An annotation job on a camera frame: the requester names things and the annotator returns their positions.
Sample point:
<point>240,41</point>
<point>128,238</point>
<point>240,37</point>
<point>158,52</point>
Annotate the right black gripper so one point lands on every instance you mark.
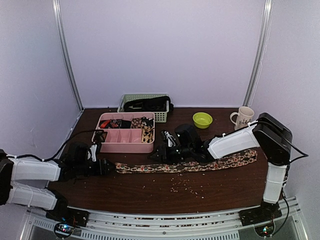
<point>163,155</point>

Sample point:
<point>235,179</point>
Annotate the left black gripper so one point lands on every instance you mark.
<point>104,171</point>

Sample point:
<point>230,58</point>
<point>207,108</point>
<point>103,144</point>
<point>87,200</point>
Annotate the floral paisley tie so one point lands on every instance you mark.
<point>235,160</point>

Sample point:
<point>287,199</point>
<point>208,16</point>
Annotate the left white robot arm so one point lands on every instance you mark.
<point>80,160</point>

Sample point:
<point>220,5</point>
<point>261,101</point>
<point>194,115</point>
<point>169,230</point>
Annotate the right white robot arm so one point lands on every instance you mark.
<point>266,133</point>

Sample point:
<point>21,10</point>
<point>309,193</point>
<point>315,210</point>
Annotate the leopard print rolled tie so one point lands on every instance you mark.
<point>147,134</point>

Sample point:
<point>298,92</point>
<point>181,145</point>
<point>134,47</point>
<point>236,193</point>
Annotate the pink divided organizer box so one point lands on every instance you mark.
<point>125,140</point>

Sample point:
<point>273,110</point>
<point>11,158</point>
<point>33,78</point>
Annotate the black floral rolled tie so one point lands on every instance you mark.
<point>148,122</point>

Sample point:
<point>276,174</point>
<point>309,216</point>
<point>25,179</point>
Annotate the green perforated plastic basket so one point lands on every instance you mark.
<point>160,117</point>

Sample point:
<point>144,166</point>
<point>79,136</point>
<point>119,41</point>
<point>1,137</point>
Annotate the brown dotted rolled tie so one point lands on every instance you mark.
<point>136,123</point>

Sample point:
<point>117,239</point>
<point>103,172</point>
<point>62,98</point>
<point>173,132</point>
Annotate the dark red patterned rolled tie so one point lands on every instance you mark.
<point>115,124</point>

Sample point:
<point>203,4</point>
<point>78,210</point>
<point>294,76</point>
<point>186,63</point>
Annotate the black tie in basket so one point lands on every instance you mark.
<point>156,104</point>

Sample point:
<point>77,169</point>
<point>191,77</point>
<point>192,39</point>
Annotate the lime green bowl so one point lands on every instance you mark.
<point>202,120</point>

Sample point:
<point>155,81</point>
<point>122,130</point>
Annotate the white printed mug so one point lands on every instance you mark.
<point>241,117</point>

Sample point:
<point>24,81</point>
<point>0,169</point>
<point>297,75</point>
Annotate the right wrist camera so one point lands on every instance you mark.
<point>169,139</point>

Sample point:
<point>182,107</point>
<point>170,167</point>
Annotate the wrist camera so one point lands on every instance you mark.
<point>93,151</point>
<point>169,139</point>

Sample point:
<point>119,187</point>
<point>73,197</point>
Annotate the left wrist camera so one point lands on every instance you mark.
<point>93,151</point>

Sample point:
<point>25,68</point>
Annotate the front aluminium rail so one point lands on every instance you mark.
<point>217,225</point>

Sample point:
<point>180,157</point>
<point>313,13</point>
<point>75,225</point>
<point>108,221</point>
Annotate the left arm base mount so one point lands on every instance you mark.
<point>73,217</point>

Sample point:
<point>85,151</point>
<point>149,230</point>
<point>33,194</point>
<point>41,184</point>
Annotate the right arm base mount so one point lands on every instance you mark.
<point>260,216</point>

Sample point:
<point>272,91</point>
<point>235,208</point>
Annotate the right aluminium frame post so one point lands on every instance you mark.
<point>261,48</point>

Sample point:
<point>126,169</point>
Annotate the aluminium frame post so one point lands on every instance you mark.
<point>56,4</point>
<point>261,48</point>

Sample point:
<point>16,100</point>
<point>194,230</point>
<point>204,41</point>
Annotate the left aluminium frame post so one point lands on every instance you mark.
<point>56,4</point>

